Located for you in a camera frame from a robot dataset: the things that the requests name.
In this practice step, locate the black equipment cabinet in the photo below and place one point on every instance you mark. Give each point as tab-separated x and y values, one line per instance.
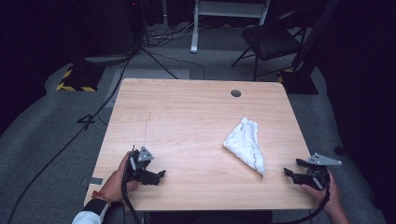
115	28

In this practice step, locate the person's left hand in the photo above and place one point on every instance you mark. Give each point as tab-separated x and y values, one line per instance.
116	185

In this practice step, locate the person's right hand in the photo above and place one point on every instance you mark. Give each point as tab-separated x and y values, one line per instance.
328	197

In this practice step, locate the grey tape piece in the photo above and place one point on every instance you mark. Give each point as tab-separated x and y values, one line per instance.
93	181

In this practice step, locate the white desk frame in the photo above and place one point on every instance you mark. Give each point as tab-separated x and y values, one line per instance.
199	18

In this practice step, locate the dark round table grommet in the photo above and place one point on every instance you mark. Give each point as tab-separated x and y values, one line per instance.
235	93

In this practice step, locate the small black floor object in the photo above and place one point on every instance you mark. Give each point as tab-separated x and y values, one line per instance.
339	150

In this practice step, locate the black stand with post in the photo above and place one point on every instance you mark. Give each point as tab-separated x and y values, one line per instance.
306	62

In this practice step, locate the white towel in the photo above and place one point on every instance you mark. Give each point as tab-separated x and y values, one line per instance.
247	146

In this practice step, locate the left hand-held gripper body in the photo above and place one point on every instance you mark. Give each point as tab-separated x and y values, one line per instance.
140	169

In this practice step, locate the black yellow striped stand base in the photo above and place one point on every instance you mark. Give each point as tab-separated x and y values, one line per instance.
79	79

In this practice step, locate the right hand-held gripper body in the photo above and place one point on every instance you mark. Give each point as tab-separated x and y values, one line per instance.
317	174

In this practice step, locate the person's dark clothed legs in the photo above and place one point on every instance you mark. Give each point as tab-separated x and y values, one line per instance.
211	217

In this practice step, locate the black folding chair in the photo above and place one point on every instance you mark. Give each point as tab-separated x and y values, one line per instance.
271	40

